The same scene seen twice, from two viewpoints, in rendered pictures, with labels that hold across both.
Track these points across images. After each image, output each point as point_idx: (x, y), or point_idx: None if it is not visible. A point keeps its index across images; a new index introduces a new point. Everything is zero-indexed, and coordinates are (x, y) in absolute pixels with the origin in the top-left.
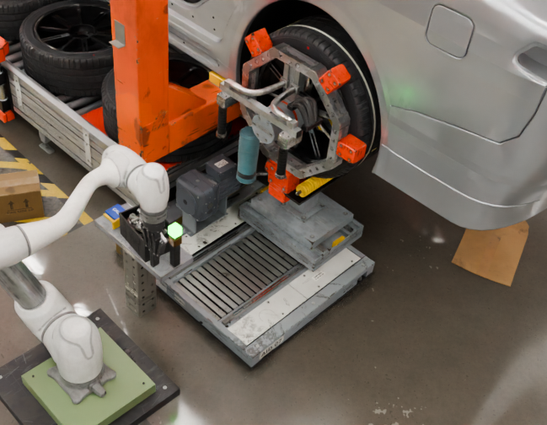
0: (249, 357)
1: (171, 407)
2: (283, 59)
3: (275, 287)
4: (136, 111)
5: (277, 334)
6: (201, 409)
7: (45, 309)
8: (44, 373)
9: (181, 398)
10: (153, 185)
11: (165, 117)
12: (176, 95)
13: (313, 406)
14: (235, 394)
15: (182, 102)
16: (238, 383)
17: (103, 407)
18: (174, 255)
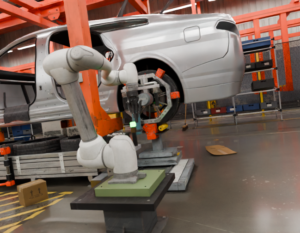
0: (182, 183)
1: (166, 211)
2: (139, 77)
3: (168, 171)
4: (91, 109)
5: (185, 176)
6: (180, 205)
7: (100, 138)
8: (106, 184)
9: (167, 207)
10: (133, 66)
11: (101, 115)
12: (101, 109)
13: (220, 187)
14: (188, 197)
15: (104, 114)
16: (185, 195)
17: (150, 179)
18: (135, 138)
